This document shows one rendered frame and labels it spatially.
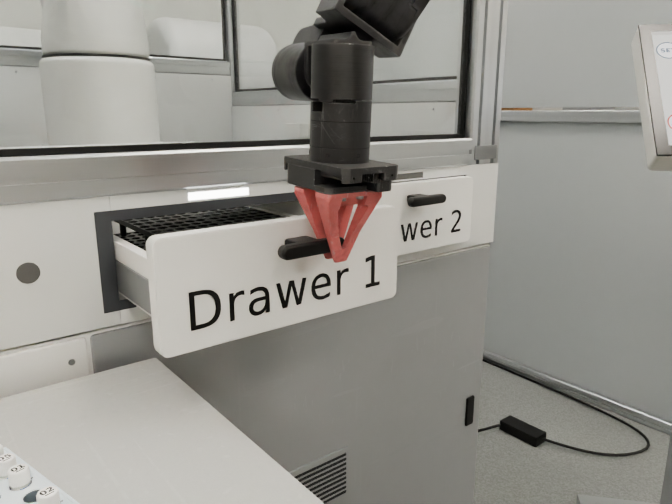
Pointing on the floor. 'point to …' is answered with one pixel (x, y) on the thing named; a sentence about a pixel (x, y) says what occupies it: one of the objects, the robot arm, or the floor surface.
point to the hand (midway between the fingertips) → (336, 252)
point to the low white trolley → (141, 443)
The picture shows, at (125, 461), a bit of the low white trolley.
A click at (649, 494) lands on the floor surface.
